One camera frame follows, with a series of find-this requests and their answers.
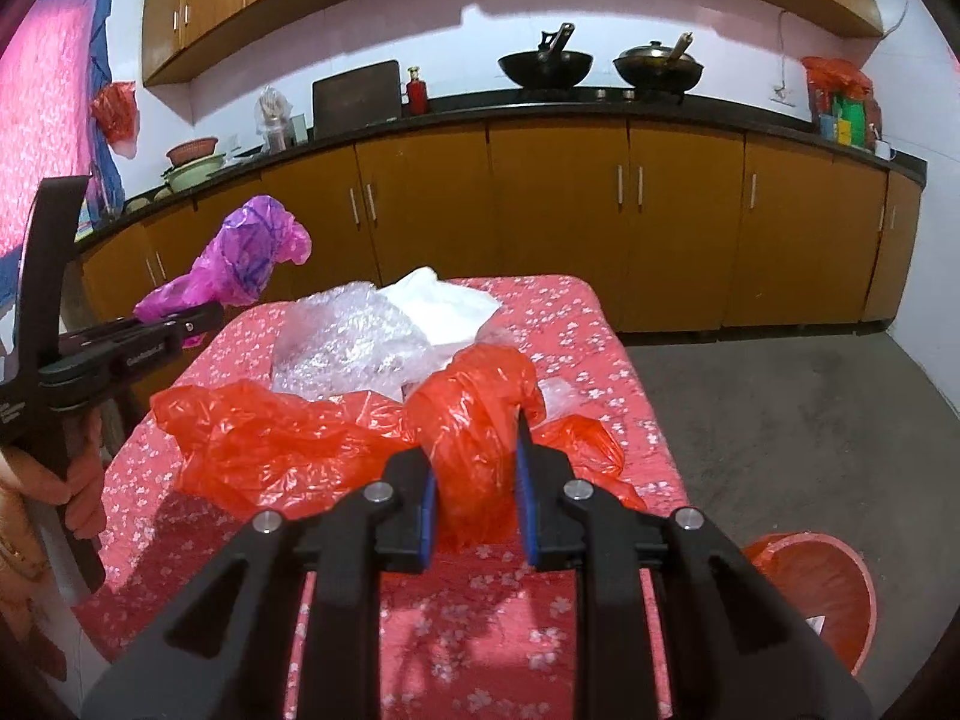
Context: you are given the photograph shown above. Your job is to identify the large red plastic bag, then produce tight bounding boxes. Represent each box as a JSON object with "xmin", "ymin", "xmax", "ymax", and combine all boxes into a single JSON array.
[{"xmin": 151, "ymin": 380, "xmax": 415, "ymax": 520}]

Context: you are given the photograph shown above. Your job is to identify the purple plastic bag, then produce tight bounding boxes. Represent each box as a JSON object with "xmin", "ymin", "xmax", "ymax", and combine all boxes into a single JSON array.
[{"xmin": 132, "ymin": 195, "xmax": 313, "ymax": 346}]

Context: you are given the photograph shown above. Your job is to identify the orange plastic bag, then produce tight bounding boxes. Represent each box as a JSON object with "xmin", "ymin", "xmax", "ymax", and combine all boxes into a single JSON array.
[{"xmin": 405, "ymin": 343, "xmax": 646, "ymax": 554}]

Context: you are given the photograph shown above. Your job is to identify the clear bubble wrap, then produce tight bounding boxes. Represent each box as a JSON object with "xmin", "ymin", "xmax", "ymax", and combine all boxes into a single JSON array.
[{"xmin": 270, "ymin": 281, "xmax": 579, "ymax": 419}]

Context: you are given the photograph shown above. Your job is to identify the white paper sheet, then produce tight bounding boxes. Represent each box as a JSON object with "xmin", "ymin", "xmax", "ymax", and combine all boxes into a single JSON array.
[{"xmin": 379, "ymin": 266, "xmax": 501, "ymax": 348}]

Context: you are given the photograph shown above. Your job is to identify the red trash bin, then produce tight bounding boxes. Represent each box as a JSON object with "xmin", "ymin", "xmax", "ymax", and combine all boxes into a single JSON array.
[{"xmin": 743, "ymin": 532, "xmax": 878, "ymax": 674}]

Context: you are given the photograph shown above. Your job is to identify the person left hand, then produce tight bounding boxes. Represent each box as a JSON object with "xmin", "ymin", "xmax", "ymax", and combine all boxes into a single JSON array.
[{"xmin": 2, "ymin": 410, "xmax": 106, "ymax": 554}]

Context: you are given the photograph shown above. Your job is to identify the red floral tablecloth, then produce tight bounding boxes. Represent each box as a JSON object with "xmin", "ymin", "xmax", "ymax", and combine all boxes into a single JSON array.
[{"xmin": 73, "ymin": 275, "xmax": 686, "ymax": 718}]

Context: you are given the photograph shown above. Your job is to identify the stacked basins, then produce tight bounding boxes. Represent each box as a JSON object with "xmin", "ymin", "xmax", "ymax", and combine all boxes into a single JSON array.
[{"xmin": 163, "ymin": 137, "xmax": 226, "ymax": 193}]

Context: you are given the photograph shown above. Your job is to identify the hanging red plastic bag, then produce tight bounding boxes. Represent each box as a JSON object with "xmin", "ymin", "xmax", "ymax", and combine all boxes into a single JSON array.
[{"xmin": 89, "ymin": 82, "xmax": 140, "ymax": 160}]

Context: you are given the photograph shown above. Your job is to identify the pink blue hanging cloth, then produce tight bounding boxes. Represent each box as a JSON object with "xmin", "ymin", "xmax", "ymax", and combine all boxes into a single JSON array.
[{"xmin": 2, "ymin": 0, "xmax": 125, "ymax": 305}]

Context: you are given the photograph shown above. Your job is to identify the clear jar in bag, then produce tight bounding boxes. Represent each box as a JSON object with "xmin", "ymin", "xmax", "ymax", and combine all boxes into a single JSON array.
[{"xmin": 254, "ymin": 86, "xmax": 295, "ymax": 154}]

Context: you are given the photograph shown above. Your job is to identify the dark cutting board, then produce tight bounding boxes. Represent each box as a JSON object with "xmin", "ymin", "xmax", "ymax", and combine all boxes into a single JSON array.
[{"xmin": 313, "ymin": 60, "xmax": 402, "ymax": 140}]

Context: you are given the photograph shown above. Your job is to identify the red bottle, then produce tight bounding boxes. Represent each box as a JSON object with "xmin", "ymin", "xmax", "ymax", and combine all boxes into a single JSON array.
[{"xmin": 405, "ymin": 67, "xmax": 430, "ymax": 115}]

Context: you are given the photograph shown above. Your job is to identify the orange lower cabinets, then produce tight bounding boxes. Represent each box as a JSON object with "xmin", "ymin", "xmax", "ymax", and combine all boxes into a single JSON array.
[{"xmin": 80, "ymin": 106, "xmax": 926, "ymax": 333}]

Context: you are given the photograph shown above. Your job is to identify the black wok without lid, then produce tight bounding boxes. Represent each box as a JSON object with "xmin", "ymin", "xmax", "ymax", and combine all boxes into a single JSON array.
[{"xmin": 498, "ymin": 21, "xmax": 594, "ymax": 91}]

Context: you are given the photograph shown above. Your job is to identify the red bag of items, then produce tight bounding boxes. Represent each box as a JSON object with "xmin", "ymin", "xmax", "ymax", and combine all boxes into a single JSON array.
[{"xmin": 802, "ymin": 55, "xmax": 882, "ymax": 151}]

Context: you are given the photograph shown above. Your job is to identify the black wok with lid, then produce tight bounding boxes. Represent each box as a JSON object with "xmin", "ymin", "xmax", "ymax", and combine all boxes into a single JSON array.
[{"xmin": 613, "ymin": 32, "xmax": 703, "ymax": 94}]

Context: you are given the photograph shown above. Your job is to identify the wall power socket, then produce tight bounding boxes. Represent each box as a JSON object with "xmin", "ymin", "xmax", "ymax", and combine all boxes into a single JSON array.
[{"xmin": 770, "ymin": 86, "xmax": 796, "ymax": 107}]

